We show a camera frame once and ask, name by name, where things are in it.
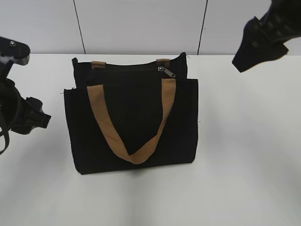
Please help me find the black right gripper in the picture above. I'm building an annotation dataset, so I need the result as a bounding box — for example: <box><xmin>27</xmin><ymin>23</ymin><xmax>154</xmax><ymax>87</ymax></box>
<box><xmin>232</xmin><ymin>0</ymin><xmax>301</xmax><ymax>73</ymax></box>

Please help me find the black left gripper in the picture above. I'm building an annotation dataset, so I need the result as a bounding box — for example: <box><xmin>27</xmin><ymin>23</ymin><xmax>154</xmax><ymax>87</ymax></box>
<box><xmin>0</xmin><ymin>79</ymin><xmax>51</xmax><ymax>135</ymax></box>

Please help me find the black canvas tote bag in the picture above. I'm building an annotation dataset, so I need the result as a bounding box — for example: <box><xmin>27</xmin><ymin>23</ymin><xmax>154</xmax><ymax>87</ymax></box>
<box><xmin>63</xmin><ymin>53</ymin><xmax>198</xmax><ymax>175</ymax></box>

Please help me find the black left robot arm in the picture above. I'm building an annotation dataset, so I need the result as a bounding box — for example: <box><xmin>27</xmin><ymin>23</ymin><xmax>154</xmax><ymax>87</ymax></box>
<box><xmin>0</xmin><ymin>37</ymin><xmax>51</xmax><ymax>135</ymax></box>

